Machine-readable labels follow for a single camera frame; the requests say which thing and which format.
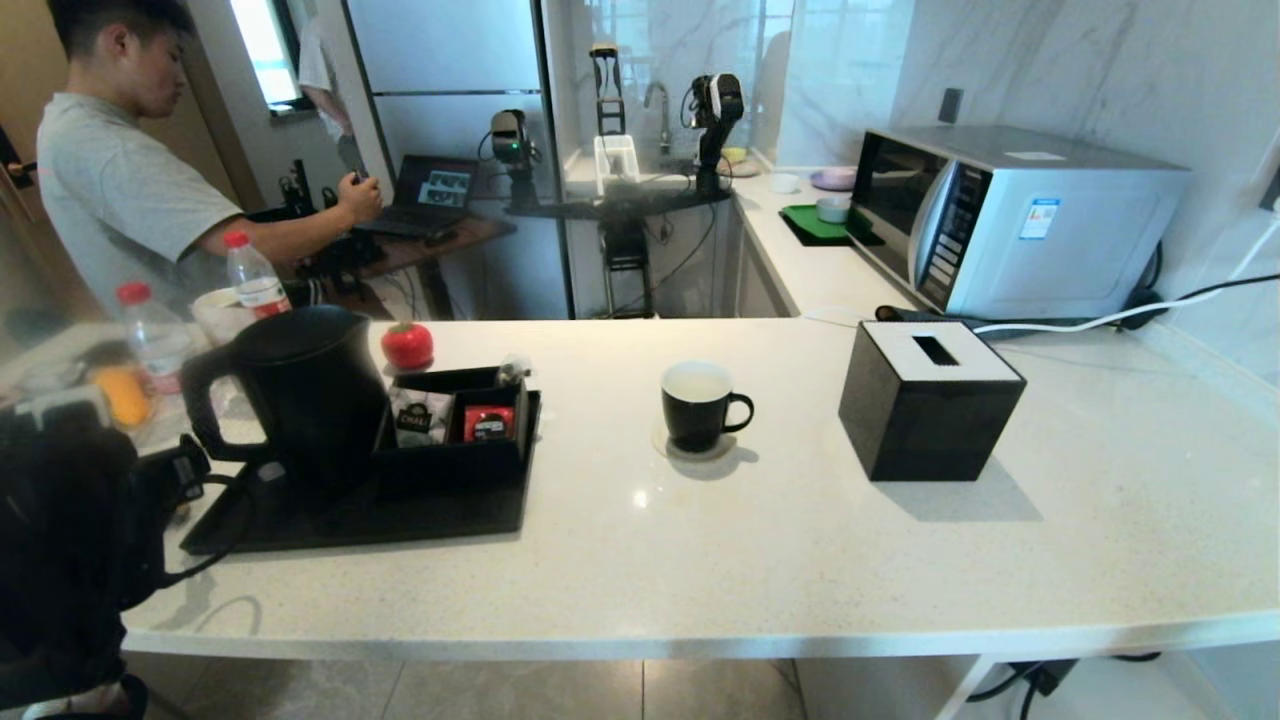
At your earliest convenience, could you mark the black electric kettle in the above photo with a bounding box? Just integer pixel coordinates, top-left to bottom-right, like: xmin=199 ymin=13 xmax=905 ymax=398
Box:
xmin=180 ymin=305 xmax=393 ymax=491

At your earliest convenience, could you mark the white tea bag packet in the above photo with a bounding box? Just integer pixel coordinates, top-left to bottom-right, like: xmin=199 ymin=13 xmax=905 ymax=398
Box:
xmin=390 ymin=388 xmax=457 ymax=447

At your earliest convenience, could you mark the yellow soft object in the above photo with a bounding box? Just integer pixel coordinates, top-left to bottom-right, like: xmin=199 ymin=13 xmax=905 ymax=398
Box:
xmin=92 ymin=365 xmax=156 ymax=429

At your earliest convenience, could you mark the clear water bottle red cap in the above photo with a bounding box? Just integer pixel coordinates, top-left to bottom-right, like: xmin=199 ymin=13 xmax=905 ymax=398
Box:
xmin=117 ymin=282 xmax=196 ymax=396

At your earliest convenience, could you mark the white paper cup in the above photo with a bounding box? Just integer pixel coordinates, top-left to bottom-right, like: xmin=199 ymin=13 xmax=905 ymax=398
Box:
xmin=192 ymin=289 xmax=259 ymax=346

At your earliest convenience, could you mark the water bottle with red label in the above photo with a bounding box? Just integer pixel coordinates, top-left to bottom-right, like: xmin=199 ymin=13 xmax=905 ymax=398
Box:
xmin=222 ymin=231 xmax=293 ymax=321

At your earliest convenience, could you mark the black serving tray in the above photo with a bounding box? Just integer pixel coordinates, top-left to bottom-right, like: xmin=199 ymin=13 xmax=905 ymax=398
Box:
xmin=180 ymin=390 xmax=544 ymax=555

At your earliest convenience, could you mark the black trash bin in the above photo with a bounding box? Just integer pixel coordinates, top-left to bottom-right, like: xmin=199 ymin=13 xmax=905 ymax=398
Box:
xmin=20 ymin=675 xmax=151 ymax=720

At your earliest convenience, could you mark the red tomato shaped object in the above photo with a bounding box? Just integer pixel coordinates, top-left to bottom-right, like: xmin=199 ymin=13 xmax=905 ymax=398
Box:
xmin=381 ymin=321 xmax=437 ymax=372

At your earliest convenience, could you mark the person in grey shirt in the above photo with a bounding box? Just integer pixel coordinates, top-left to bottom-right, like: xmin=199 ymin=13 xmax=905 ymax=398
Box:
xmin=35 ymin=0 xmax=386 ymax=311

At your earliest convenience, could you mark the black compartment box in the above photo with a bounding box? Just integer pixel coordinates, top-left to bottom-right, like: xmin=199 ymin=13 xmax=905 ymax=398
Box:
xmin=374 ymin=366 xmax=532 ymax=491

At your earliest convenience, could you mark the red coffee sachet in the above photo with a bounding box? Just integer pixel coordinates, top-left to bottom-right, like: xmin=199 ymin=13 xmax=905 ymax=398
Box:
xmin=463 ymin=405 xmax=518 ymax=442

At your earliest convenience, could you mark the brown wooden table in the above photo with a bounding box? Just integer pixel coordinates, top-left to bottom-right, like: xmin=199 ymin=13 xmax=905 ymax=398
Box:
xmin=290 ymin=213 xmax=519 ymax=321

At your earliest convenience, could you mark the black laptop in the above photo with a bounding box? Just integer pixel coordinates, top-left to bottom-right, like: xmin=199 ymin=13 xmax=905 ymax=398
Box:
xmin=355 ymin=153 xmax=481 ymax=239

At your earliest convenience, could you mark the person in white shirt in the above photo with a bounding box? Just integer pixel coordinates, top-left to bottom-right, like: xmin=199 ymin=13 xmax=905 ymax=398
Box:
xmin=298 ymin=12 xmax=369 ymax=179

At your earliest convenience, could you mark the grey refrigerator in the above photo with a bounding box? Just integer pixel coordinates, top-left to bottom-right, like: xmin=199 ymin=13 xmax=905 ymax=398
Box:
xmin=343 ymin=0 xmax=576 ymax=321

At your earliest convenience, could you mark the clear glass coaster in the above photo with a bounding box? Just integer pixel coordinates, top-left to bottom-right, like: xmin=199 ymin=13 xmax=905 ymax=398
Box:
xmin=651 ymin=415 xmax=739 ymax=463

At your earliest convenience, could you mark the black mug white inside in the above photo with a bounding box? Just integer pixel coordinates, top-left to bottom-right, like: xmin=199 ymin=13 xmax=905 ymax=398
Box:
xmin=661 ymin=361 xmax=755 ymax=454

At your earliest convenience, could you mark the metal kitchen faucet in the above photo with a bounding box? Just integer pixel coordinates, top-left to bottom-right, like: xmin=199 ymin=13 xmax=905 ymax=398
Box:
xmin=645 ymin=80 xmax=673 ymax=151

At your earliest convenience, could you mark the green mat on black tray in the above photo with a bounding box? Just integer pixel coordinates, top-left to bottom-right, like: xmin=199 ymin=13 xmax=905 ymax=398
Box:
xmin=779 ymin=204 xmax=886 ymax=249

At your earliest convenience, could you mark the black tissue box white lid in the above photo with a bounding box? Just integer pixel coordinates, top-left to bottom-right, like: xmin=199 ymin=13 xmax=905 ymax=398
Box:
xmin=838 ymin=320 xmax=1027 ymax=483

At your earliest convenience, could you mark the black power adapter brick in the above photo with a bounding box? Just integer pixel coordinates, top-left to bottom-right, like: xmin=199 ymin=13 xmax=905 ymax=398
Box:
xmin=1005 ymin=658 xmax=1081 ymax=698

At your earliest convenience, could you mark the silver microwave oven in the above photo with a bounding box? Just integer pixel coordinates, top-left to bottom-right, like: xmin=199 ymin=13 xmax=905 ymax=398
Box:
xmin=847 ymin=125 xmax=1193 ymax=322

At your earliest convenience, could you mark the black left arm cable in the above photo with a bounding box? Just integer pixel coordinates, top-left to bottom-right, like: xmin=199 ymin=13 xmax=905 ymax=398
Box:
xmin=150 ymin=475 xmax=256 ymax=589

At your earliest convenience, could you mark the black teleoperation handle rig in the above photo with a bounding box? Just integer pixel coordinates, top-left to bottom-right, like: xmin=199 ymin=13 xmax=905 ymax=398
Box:
xmin=250 ymin=158 xmax=391 ymax=301

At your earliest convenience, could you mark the black door handle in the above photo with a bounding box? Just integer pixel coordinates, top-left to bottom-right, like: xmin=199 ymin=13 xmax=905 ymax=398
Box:
xmin=0 ymin=125 xmax=41 ymax=191

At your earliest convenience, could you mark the window with dark frame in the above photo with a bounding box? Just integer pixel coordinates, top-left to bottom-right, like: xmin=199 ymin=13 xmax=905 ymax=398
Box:
xmin=230 ymin=0 xmax=321 ymax=116

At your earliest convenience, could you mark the black camera head on stand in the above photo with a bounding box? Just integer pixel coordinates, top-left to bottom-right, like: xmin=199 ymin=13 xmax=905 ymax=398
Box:
xmin=489 ymin=108 xmax=546 ymax=211

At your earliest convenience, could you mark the white wire basket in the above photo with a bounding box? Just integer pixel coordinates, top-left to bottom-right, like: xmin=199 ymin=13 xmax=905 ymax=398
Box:
xmin=594 ymin=136 xmax=642 ymax=187

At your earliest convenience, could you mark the black upright frame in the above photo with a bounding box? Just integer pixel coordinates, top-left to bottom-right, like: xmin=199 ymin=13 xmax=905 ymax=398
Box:
xmin=590 ymin=44 xmax=629 ymax=139

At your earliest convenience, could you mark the white power cable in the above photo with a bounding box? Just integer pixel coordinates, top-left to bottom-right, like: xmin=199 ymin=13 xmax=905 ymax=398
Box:
xmin=972 ymin=215 xmax=1280 ymax=337

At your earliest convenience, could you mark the thick black adapter cable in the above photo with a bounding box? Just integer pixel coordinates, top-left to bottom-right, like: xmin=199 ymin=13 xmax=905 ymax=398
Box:
xmin=965 ymin=652 xmax=1163 ymax=720

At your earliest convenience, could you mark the black power cable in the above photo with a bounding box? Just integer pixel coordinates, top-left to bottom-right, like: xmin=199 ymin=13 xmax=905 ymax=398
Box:
xmin=1120 ymin=273 xmax=1280 ymax=321

